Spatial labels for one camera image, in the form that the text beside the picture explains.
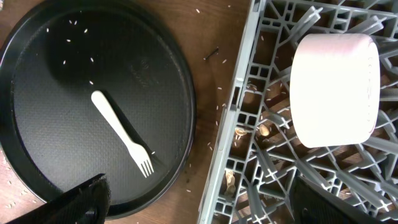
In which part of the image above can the round black serving tray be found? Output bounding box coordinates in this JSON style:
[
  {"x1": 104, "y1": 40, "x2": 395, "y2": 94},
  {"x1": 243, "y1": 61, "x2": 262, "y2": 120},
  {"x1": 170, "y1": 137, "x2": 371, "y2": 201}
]
[{"x1": 1, "y1": 0, "x2": 196, "y2": 219}]

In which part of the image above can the grey dishwasher rack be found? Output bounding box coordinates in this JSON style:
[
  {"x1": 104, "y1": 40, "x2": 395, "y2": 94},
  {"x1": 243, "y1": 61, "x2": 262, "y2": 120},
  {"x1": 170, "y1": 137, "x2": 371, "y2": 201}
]
[{"x1": 198, "y1": 0, "x2": 397, "y2": 223}]

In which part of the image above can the white plastic fork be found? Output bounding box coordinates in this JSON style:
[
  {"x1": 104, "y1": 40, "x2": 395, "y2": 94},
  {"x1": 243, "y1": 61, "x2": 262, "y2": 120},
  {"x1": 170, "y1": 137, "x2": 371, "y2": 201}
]
[{"x1": 91, "y1": 90, "x2": 154, "y2": 178}]

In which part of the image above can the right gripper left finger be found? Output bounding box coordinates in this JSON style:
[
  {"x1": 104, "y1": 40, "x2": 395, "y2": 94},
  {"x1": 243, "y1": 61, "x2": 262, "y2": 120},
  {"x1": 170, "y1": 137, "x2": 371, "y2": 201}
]
[{"x1": 7, "y1": 174, "x2": 111, "y2": 224}]

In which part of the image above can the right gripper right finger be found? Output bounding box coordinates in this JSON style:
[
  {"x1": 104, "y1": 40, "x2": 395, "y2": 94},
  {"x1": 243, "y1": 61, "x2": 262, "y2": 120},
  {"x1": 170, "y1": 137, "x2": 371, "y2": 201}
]
[{"x1": 289, "y1": 177, "x2": 382, "y2": 224}]

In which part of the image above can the white bowl with rice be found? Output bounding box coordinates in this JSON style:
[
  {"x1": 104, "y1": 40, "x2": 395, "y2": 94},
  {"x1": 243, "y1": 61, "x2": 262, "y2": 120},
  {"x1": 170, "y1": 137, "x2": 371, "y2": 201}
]
[{"x1": 290, "y1": 34, "x2": 381, "y2": 148}]

